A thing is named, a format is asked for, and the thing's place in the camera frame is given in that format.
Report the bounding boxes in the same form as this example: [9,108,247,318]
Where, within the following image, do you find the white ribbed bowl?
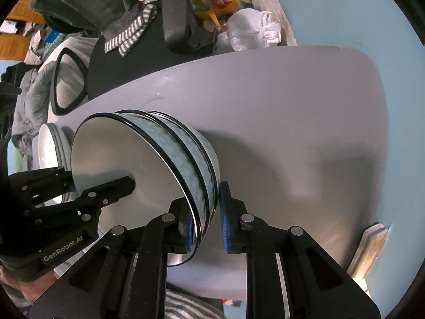
[37,122,75,205]

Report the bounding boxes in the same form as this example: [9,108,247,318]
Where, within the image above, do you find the white plate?
[118,110,216,236]
[147,110,220,211]
[71,112,207,266]

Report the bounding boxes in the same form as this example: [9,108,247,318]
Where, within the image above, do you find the white plate top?
[118,110,216,236]

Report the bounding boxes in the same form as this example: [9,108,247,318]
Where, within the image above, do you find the person's left hand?
[1,266,59,317]

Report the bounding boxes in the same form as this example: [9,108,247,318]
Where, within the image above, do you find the striped grey white cloth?
[164,289,226,319]

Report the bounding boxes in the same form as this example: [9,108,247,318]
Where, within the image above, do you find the grey puffy blanket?
[11,61,56,171]

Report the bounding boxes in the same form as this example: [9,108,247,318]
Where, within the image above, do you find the orange wooden cabinet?
[1,0,45,61]

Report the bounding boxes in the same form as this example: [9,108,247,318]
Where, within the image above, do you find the black office chair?
[50,0,213,116]

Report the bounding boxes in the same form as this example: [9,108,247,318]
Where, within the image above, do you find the white tied plastic bag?
[213,8,282,55]

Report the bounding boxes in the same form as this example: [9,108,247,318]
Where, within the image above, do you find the wooden board by wall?
[346,223,388,283]

